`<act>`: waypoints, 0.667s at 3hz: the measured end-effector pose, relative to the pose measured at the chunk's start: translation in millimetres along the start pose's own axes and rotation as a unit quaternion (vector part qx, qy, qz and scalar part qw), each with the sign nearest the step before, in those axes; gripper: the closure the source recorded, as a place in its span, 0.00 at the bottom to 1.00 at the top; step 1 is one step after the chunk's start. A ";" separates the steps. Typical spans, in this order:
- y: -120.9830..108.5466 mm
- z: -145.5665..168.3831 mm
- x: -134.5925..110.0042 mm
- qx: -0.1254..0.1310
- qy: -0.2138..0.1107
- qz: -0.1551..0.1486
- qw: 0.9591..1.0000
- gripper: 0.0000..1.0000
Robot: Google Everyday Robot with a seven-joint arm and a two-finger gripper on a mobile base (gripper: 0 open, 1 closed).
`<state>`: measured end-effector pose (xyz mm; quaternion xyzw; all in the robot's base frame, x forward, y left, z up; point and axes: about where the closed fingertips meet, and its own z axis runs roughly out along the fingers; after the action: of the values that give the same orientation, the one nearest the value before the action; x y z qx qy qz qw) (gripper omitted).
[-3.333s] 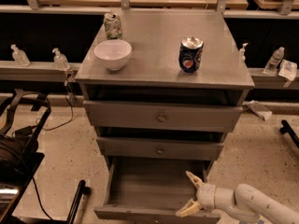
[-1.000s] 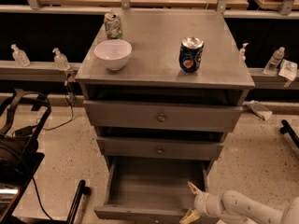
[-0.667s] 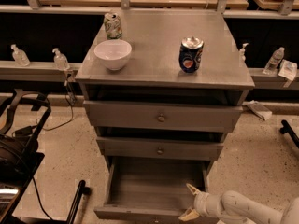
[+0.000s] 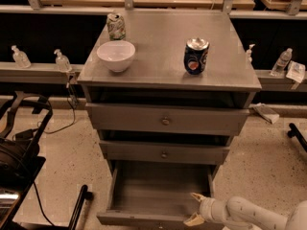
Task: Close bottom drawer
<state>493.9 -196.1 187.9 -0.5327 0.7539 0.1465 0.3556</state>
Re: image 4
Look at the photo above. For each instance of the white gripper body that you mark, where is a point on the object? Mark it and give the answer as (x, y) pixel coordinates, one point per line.
(207, 208)

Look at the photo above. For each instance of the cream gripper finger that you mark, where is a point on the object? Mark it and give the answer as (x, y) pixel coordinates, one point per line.
(194, 220)
(198, 197)

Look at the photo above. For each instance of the grey bottom drawer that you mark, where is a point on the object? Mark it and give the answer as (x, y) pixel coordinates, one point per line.
(157, 196)

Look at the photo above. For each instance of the grey drawer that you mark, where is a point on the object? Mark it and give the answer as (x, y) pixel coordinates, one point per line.
(169, 119)
(157, 196)
(164, 152)

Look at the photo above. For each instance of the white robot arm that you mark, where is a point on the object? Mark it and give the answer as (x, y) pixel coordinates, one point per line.
(238, 213)

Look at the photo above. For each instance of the grey middle drawer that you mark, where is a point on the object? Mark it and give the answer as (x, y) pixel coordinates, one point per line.
(164, 152)

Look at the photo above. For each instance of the grey wooden drawer cabinet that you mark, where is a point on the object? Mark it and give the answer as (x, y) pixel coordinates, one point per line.
(157, 75)

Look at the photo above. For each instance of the black chair leg bottom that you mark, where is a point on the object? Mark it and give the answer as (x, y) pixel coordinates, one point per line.
(83, 196)

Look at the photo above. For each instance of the grey top drawer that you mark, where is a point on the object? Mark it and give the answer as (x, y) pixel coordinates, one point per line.
(169, 119)

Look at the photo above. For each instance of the grey box on floor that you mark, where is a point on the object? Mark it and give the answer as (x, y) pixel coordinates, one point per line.
(266, 113)

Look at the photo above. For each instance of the black caster leg right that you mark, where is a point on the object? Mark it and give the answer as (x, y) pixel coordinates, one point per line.
(294, 132)

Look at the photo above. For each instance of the crushed blue pepsi can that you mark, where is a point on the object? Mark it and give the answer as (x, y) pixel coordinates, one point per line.
(195, 55)

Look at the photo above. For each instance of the small pump bottle right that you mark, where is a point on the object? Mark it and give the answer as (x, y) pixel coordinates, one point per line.
(249, 52)

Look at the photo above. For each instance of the clear plastic water bottle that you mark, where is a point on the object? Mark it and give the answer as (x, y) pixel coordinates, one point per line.
(282, 62)

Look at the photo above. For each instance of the clear plastic bag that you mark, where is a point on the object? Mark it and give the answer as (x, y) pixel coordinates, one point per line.
(296, 71)

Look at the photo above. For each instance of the white ceramic bowl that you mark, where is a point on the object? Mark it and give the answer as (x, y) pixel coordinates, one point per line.
(116, 55)

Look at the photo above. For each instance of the clear pump bottle near cabinet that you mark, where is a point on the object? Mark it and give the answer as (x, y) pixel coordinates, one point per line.
(62, 61)

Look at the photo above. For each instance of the crushed green soda can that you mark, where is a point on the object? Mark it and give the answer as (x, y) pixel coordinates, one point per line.
(116, 26)

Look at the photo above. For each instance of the metal shelf rack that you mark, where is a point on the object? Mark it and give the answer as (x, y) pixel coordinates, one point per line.
(292, 9)

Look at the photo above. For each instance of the clear pump bottle far left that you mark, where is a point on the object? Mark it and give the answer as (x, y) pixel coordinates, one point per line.
(20, 58)

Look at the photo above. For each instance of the black bag with straps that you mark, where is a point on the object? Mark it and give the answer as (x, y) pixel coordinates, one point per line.
(17, 156)

